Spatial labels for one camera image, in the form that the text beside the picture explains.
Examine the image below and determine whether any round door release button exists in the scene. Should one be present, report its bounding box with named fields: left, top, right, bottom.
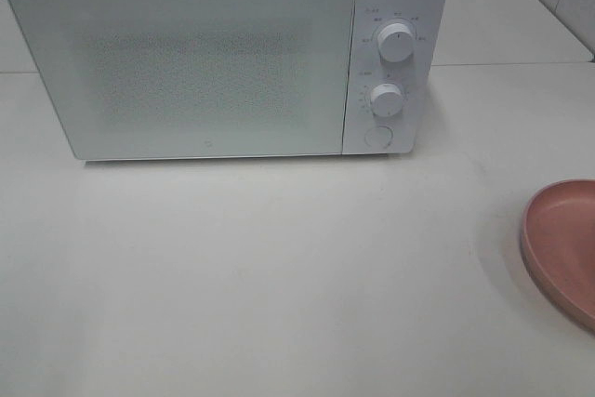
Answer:
left=364, top=126, right=393, bottom=152

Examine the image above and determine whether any pink round plate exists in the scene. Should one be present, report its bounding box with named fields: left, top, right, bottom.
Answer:
left=520, top=179, right=594, bottom=333

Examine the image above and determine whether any white microwave door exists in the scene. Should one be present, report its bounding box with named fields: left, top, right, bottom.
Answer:
left=8, top=0, right=353, bottom=161

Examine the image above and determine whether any upper white power knob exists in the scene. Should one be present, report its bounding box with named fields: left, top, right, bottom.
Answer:
left=377, top=21, right=416, bottom=63

